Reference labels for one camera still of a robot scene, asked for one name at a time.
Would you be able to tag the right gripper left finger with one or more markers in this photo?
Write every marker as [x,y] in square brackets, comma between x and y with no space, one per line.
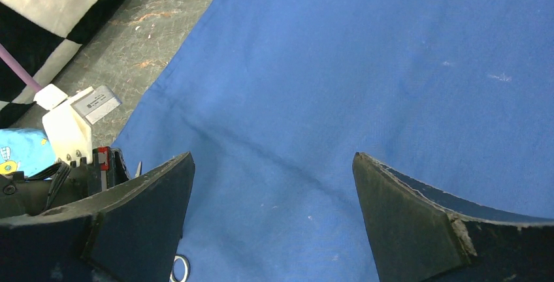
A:
[127,233]

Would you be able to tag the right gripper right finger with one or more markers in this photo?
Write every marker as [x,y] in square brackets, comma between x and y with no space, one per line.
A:
[420,233]

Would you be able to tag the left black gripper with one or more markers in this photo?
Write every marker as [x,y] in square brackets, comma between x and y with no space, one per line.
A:
[61,183]

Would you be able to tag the blue surgical drape cloth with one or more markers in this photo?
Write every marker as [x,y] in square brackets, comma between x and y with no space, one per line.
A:
[273,98]

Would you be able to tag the steel surgical scissors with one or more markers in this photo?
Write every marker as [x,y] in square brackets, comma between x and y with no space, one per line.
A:
[180,269]

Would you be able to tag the light blue patterned cloth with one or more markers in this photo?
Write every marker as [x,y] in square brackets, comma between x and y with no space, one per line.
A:
[26,150]

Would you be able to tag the black white checkered pillow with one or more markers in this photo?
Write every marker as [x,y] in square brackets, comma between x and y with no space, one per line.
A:
[43,36]

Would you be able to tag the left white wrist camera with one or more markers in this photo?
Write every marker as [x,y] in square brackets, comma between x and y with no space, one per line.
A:
[68,121]

